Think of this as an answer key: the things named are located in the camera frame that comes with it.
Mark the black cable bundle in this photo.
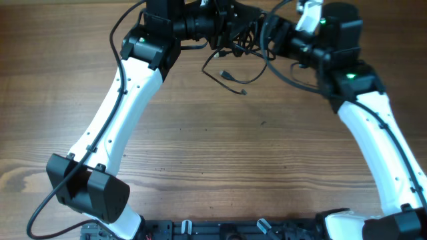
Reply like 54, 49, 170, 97
201, 6, 278, 96

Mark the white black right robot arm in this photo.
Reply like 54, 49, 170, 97
260, 1, 426, 239

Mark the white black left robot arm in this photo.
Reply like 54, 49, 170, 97
46, 1, 262, 239

